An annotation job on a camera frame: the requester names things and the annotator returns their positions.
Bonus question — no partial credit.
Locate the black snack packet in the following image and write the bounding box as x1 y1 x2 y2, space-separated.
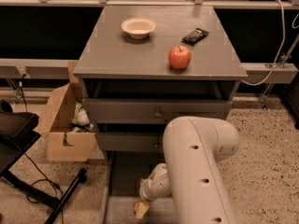
182 28 209 45

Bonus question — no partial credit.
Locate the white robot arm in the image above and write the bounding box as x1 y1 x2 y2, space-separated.
134 117 240 224

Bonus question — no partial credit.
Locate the grey wooden drawer cabinet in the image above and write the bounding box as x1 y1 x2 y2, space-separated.
73 5 249 161

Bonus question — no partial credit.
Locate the black floor cable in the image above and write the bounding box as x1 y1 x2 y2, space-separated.
18 147 64 224

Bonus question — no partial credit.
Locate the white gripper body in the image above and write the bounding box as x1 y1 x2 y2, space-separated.
139 178 156 203

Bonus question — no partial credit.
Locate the white green plastic bag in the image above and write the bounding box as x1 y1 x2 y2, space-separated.
72 103 90 126

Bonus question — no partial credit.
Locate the small orange fruit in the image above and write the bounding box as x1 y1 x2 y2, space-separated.
134 202 139 214

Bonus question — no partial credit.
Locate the red apple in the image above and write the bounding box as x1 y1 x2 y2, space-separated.
168 45 191 70

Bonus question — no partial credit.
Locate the black chair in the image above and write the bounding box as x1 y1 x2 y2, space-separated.
0 100 87 224

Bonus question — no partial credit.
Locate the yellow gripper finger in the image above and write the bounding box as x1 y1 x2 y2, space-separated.
135 202 150 219

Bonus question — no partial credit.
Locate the open cardboard box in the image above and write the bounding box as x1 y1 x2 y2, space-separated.
36 62 97 161

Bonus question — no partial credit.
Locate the beige paper bowl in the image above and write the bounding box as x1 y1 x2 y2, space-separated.
121 18 156 39

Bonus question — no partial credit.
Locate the white hanging cable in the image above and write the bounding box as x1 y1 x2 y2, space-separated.
240 0 286 87

